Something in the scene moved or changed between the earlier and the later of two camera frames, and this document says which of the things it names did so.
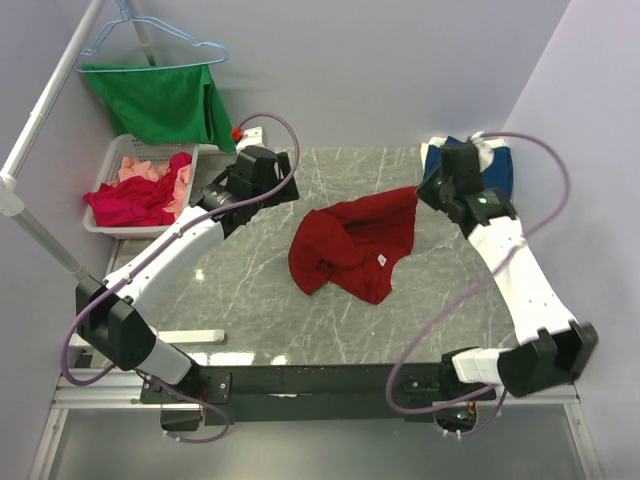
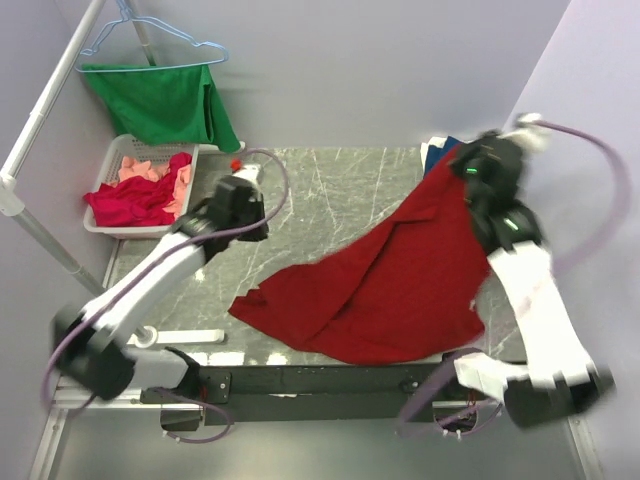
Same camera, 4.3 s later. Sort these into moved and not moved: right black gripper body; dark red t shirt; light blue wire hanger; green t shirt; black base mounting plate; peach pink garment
Moved: dark red t shirt; right black gripper body
Not moved: green t shirt; black base mounting plate; light blue wire hanger; peach pink garment
